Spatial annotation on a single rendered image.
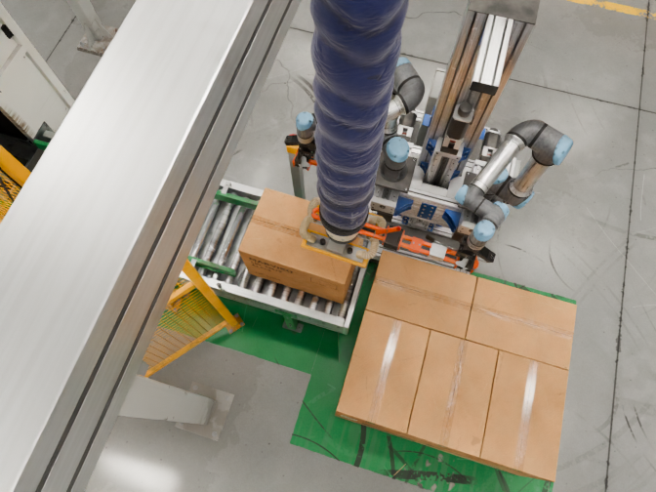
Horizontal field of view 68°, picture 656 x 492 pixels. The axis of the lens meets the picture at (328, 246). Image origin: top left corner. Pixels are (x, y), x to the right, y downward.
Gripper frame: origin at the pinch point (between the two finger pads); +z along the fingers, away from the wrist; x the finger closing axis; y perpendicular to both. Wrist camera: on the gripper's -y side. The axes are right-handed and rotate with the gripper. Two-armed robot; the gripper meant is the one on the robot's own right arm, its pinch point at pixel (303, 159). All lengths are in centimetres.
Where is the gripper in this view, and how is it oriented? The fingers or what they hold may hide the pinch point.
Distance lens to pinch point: 249.3
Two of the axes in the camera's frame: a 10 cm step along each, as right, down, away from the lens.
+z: 0.0, 3.7, 9.3
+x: 3.3, -8.8, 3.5
